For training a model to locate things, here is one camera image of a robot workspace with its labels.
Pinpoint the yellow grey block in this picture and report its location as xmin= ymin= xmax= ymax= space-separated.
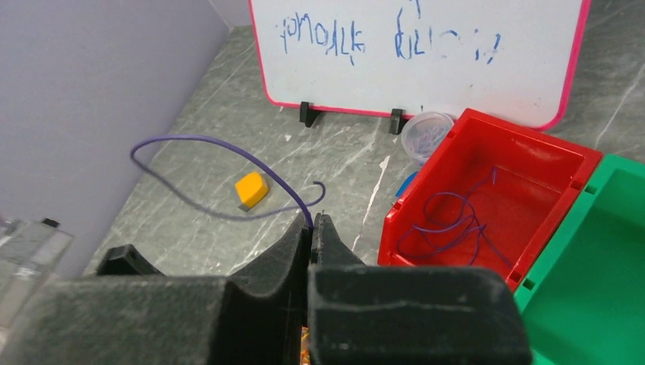
xmin=234 ymin=172 xmax=269 ymax=211

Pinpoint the clear plastic cup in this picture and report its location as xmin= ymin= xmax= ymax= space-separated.
xmin=399 ymin=112 xmax=454 ymax=165

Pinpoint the blue grey block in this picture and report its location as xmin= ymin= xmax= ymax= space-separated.
xmin=395 ymin=171 xmax=418 ymax=198

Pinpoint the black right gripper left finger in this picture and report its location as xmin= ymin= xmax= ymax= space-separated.
xmin=1 ymin=215 xmax=309 ymax=364

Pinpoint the pink framed whiteboard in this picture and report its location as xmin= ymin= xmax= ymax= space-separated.
xmin=249 ymin=0 xmax=591 ymax=130

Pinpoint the red plastic bin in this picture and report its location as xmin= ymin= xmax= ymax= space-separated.
xmin=377 ymin=109 xmax=602 ymax=289

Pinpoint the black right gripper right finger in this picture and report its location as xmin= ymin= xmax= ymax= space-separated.
xmin=307 ymin=214 xmax=532 ymax=364

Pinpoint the green plastic bin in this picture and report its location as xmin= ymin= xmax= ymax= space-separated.
xmin=514 ymin=155 xmax=644 ymax=364

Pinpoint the dark purple cable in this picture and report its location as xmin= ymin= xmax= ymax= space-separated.
xmin=395 ymin=166 xmax=515 ymax=268
xmin=129 ymin=133 xmax=328 ymax=233

